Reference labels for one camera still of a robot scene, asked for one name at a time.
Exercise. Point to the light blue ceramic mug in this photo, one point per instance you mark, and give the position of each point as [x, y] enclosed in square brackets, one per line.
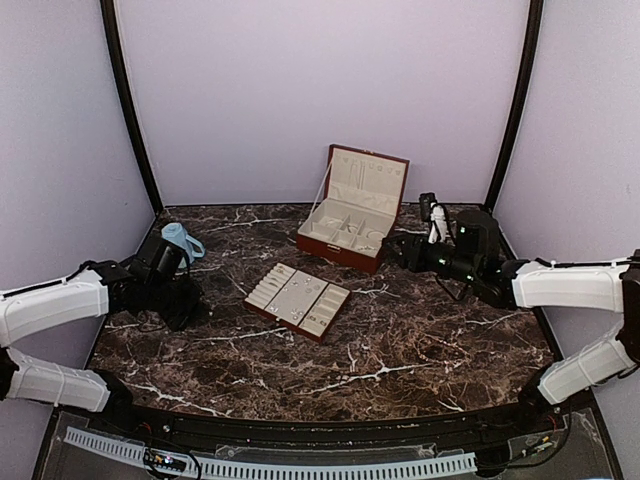
[177, 234]

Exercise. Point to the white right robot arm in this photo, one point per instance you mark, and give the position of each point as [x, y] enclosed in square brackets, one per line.
[472, 258]

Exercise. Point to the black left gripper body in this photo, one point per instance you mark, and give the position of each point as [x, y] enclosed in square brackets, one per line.
[176, 306]

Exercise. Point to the black corner frame post right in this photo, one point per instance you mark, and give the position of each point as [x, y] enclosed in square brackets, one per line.
[530, 43]

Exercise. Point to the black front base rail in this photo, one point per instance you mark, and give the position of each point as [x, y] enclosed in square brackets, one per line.
[483, 428]

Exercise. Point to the red jewelry tray insert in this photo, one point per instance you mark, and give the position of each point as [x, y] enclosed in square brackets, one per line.
[298, 301]

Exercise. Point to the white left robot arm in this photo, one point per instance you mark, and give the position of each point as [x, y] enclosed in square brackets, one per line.
[146, 281]

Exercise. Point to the white slotted cable duct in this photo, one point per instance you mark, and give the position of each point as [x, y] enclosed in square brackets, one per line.
[252, 463]

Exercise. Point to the red open jewelry box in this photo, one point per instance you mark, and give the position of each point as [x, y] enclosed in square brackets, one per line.
[355, 209]

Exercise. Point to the black corner frame post left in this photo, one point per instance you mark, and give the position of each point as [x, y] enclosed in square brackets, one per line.
[119, 70]

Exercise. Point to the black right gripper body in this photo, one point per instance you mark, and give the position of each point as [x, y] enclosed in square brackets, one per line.
[459, 266]

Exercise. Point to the black corner frame post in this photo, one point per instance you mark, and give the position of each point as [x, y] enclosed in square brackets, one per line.
[119, 70]
[530, 43]

